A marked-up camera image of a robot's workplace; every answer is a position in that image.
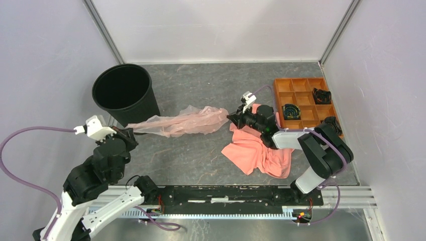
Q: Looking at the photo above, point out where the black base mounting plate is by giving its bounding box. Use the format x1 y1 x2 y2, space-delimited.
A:
144 185 324 214

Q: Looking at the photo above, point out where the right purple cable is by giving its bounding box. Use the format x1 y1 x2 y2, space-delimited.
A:
253 84 349 225

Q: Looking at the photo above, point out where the left aluminium corner post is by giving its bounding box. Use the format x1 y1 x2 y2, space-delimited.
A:
83 0 125 64

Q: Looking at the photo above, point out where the purple cable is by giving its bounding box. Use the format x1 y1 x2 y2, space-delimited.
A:
0 126 78 241
253 84 349 225

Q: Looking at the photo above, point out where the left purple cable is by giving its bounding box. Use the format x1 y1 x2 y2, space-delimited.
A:
0 126 78 241

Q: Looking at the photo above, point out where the salmon pink cloth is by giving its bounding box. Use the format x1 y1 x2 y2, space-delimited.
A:
222 123 294 179

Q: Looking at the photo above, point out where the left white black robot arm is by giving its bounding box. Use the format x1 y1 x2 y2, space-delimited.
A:
33 126 158 240

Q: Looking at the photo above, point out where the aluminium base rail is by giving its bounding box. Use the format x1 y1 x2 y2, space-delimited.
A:
139 185 377 220

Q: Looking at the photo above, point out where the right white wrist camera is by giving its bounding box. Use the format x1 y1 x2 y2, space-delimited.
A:
242 91 256 113

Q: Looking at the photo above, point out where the right aluminium corner post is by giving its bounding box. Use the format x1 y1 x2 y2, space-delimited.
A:
318 0 362 69

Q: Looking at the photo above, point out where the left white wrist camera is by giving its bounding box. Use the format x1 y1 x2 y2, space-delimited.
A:
73 115 117 142

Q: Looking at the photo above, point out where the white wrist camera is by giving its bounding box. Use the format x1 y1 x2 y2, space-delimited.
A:
242 91 256 113
73 115 117 142

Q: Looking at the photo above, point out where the orange compartment tray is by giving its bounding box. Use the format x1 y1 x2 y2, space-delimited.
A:
273 78 340 129

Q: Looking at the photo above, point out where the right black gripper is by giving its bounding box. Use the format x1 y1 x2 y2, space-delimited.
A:
227 102 265 134

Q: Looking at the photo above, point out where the black plastic trash bin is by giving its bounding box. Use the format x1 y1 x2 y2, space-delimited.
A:
91 64 160 127

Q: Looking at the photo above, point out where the aluminium corner post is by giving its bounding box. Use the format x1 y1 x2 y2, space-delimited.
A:
83 0 125 64
318 0 362 69

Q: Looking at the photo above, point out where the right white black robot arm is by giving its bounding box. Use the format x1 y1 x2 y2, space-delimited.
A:
227 104 354 205

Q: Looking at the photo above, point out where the black coiled cable top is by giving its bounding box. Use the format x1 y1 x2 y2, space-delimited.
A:
311 87 333 105

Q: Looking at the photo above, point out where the pink plastic trash bag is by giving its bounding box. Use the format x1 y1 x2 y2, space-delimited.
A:
126 105 229 138

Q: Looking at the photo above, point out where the black coiled cable in tray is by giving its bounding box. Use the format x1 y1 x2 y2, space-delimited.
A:
322 116 344 137

